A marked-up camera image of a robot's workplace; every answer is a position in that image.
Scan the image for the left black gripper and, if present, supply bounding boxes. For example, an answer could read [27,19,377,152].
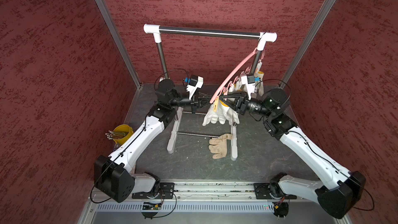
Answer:
[169,89,217,114]

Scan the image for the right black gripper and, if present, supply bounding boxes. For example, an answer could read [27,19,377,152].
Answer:
[221,89,274,116]

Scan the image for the yellow clothespin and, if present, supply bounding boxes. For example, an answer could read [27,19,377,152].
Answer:
[212,96,219,113]

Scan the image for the pink clip hanger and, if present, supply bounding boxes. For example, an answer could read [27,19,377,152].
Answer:
[210,48,264,104]

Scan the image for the yellow cuff white glove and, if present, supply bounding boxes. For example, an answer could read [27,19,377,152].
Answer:
[255,71,264,96]

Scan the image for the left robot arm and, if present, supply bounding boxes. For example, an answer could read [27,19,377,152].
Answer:
[93,75,211,203]

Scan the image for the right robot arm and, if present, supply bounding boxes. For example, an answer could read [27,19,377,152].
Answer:
[220,88,366,219]

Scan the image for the clothes rack with steel bars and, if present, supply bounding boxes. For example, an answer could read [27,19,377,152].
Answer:
[144,24,277,161]

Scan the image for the yellow cup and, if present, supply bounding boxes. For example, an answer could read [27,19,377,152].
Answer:
[112,124,134,145]

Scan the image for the pencils in cup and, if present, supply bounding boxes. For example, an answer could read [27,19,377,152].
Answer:
[105,131,128,140]

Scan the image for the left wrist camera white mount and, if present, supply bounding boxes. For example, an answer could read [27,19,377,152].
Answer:
[184,75,204,100]

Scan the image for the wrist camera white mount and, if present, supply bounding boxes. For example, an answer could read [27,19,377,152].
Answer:
[240,74,260,100]
[184,75,204,100]

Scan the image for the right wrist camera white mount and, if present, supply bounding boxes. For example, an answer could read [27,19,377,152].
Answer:
[240,74,260,100]

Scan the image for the aluminium front rail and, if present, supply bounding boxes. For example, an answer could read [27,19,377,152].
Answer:
[86,180,343,202]

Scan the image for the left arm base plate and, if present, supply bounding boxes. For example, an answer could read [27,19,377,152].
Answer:
[132,183,175,201]

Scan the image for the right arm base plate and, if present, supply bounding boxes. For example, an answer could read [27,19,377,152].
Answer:
[254,183,297,201]

